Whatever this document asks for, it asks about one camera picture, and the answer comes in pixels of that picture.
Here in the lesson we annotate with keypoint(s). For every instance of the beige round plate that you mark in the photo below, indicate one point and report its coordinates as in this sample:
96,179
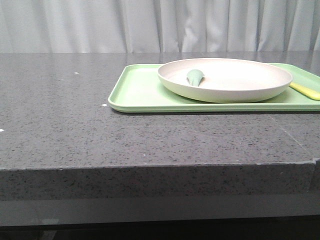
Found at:
225,80

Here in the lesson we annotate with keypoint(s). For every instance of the yellow plastic fork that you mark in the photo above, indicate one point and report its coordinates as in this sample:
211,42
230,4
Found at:
312,94

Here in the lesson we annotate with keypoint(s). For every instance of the light green rectangular tray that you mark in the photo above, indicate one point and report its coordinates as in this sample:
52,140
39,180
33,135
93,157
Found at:
139,90

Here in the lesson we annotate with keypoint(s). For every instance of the sage green spoon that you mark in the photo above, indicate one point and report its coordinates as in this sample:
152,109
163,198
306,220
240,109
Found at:
195,77

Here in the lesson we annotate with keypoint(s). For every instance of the white pleated curtain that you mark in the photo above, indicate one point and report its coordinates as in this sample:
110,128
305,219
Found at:
158,26

